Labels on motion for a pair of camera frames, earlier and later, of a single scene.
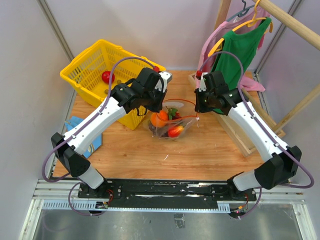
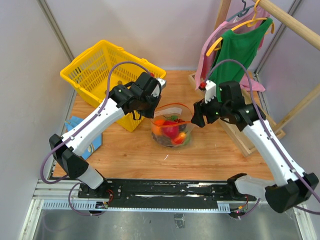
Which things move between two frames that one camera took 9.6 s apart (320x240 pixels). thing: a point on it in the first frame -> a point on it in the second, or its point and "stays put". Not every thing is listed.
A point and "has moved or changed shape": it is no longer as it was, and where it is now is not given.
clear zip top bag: x=175 y=116 has moved or changed shape
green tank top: x=243 y=42 stays put
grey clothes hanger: x=243 y=12 stays put
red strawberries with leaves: x=173 y=114 has moved or changed shape
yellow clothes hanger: x=249 y=24 stays put
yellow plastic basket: x=90 y=73 stays put
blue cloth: x=70 y=121 stays put
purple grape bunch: x=161 y=132 -> x=164 y=140
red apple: x=105 y=76 -> x=170 y=128
